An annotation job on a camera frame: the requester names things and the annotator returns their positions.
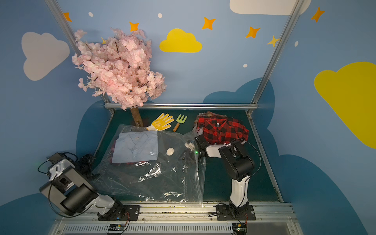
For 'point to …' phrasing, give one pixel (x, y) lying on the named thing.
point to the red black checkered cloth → (219, 129)
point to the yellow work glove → (161, 123)
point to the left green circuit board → (117, 227)
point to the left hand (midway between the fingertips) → (97, 162)
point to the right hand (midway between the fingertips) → (182, 159)
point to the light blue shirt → (135, 147)
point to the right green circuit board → (239, 228)
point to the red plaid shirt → (210, 116)
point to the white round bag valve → (170, 152)
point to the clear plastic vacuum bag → (145, 163)
